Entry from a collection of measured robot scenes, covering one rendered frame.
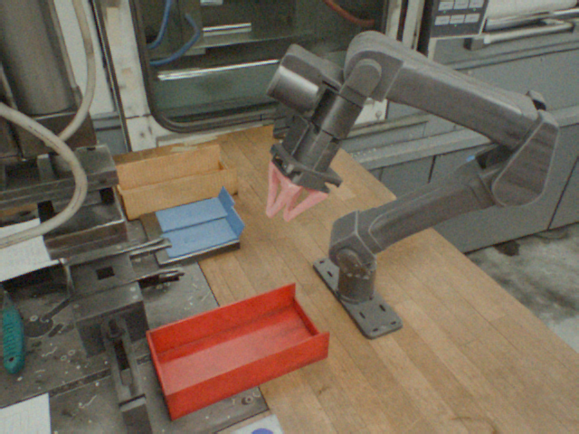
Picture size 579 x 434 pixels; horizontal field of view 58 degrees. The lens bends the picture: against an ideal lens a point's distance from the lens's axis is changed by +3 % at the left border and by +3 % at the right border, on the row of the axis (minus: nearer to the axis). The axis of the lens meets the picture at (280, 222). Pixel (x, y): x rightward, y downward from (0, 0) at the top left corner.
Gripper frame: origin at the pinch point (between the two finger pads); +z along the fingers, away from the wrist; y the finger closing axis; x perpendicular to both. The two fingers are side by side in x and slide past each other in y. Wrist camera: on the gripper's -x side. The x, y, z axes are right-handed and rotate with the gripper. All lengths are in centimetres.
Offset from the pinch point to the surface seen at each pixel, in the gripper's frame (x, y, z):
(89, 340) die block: -2.4, 18.1, 29.5
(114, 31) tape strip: -69, 11, -1
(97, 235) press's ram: -2.4, 23.4, 10.5
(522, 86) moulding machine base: -63, -119, -37
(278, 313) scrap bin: 2.5, -8.8, 17.4
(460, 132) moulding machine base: -63, -107, -15
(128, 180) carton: -46, 5, 24
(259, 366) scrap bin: 13.6, 0.3, 18.0
